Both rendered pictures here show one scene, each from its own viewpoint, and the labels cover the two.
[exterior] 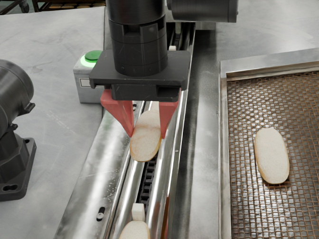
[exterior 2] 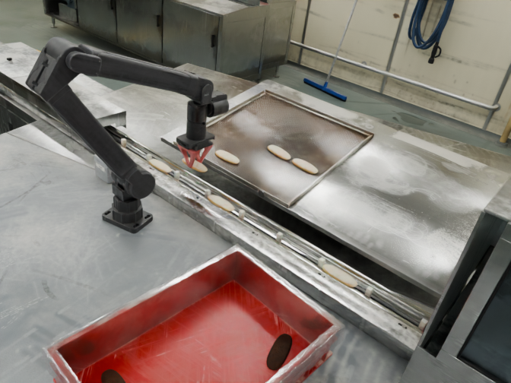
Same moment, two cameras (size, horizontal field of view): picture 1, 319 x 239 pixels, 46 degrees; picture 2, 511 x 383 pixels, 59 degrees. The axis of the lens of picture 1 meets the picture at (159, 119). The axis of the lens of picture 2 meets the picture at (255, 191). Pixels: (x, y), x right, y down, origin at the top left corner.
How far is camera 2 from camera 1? 112 cm
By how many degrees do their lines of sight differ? 51
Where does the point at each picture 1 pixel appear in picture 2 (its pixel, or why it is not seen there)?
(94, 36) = (43, 153)
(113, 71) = (193, 140)
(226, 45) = (131, 132)
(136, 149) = (201, 169)
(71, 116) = not seen: hidden behind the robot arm
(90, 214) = (196, 200)
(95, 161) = (172, 189)
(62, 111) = (106, 190)
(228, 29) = not seen: hidden behind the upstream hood
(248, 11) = not seen: hidden behind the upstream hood
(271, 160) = (230, 157)
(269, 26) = (136, 115)
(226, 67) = (168, 138)
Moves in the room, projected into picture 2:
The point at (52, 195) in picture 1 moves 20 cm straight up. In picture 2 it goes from (161, 213) to (162, 153)
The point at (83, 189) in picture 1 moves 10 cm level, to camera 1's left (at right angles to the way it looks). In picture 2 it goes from (182, 197) to (160, 212)
